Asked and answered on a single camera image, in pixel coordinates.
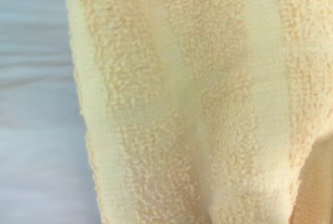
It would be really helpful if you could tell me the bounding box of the yellow terry cloth towel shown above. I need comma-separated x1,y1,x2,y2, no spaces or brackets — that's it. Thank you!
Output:
65,0,333,224

